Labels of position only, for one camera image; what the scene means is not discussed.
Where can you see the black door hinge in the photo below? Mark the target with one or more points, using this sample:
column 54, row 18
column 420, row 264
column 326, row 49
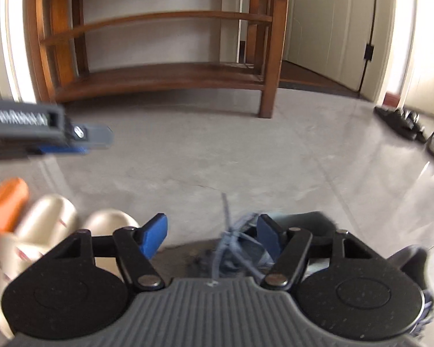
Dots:
column 369, row 51

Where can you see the blue denim sneaker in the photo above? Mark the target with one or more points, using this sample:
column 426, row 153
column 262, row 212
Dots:
column 246, row 249

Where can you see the orange textured rubber slipper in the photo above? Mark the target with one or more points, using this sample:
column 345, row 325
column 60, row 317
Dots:
column 5, row 209

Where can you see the brown wooden shoe rack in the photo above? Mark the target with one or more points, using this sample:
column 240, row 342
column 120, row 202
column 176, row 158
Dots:
column 159, row 76

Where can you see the cream heart print slipper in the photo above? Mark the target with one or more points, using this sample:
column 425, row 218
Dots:
column 108, row 224
column 39, row 231

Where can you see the white closet door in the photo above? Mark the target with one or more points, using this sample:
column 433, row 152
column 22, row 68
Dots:
column 329, row 25

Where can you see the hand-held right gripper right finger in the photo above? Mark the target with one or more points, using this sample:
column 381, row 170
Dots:
column 271, row 236

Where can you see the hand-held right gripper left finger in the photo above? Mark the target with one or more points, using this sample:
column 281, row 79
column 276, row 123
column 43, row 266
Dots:
column 152, row 236

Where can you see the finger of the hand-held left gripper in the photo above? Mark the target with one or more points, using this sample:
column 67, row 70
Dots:
column 94, row 135

